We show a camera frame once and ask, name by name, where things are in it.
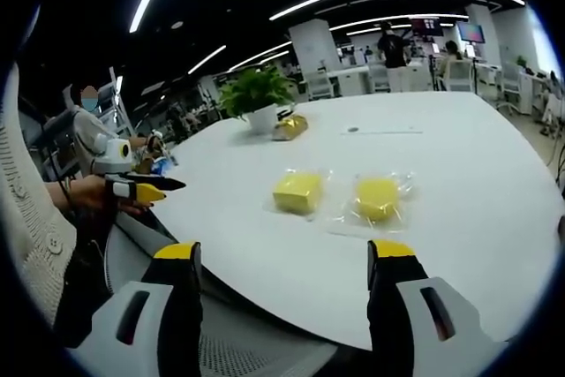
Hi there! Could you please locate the green potted plant white pot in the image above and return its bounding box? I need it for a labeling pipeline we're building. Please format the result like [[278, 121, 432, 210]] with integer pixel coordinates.
[[217, 66, 298, 136]]

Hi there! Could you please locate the colourful monitor screen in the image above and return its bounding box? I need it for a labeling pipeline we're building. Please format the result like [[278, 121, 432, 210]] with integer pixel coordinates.
[[456, 20, 486, 43]]

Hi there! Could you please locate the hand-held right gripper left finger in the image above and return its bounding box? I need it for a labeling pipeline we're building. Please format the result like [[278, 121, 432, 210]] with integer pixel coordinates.
[[65, 241, 204, 377]]

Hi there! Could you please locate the yellow rectangular silicone block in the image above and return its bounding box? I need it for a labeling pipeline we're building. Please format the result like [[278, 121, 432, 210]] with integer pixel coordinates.
[[263, 167, 337, 222]]

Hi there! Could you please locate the yellow brown wrapped packet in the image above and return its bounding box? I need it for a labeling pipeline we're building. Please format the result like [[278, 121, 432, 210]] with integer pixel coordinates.
[[271, 113, 309, 142]]

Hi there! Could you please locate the black cable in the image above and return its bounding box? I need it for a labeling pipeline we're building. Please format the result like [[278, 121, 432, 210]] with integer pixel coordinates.
[[55, 177, 75, 222]]

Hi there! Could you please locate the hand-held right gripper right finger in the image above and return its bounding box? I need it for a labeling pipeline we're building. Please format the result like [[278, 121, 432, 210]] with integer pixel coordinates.
[[366, 238, 522, 377]]

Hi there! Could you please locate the cream knit cardigan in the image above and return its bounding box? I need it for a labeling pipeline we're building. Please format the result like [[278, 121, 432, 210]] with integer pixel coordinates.
[[0, 63, 79, 334]]

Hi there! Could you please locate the person's left hand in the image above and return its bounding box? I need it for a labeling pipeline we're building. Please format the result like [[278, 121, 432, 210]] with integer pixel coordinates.
[[65, 173, 154, 215]]

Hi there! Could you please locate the yellow rounded silicone block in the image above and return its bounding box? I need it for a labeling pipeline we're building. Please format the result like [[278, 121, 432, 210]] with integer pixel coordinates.
[[326, 169, 418, 235]]

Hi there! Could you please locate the blue plastic packet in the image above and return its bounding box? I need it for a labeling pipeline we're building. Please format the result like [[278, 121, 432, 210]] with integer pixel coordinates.
[[151, 155, 178, 176]]

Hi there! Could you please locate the white office chair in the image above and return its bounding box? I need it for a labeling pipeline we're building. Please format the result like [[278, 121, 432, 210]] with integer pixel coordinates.
[[304, 69, 333, 101]]

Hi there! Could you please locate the grey mesh office chair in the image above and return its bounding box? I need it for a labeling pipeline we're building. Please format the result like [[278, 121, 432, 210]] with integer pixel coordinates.
[[103, 207, 342, 377]]

